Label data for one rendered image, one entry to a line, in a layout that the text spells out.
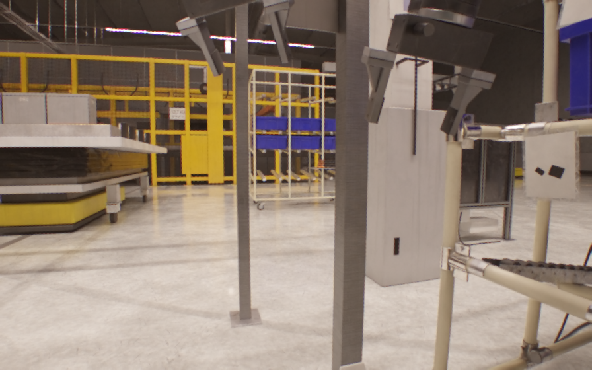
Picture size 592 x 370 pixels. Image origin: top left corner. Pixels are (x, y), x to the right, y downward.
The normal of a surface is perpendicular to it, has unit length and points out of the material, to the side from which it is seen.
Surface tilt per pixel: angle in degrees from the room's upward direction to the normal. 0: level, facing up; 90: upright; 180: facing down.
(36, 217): 90
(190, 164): 90
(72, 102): 90
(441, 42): 114
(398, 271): 90
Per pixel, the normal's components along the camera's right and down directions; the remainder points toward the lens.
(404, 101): 0.27, 0.08
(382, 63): 0.09, 0.47
